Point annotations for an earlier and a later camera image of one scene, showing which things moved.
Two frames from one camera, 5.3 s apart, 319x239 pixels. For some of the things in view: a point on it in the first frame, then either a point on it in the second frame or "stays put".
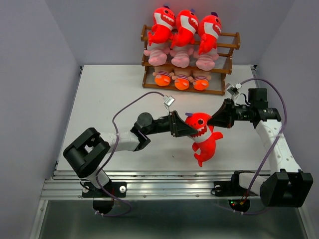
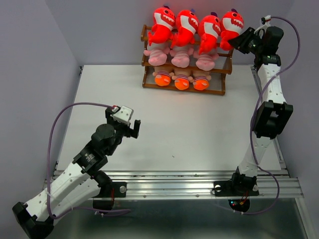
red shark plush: [187, 24] stays put
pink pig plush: [157, 52] stays put
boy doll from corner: [201, 79] stays put
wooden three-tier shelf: [229, 42] stays put
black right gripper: [225, 116] → [239, 42]
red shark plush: [164, 20] stays put
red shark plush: [205, 141] → [232, 23]
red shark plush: [209, 28] stays put
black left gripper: [180, 128] → [129, 131]
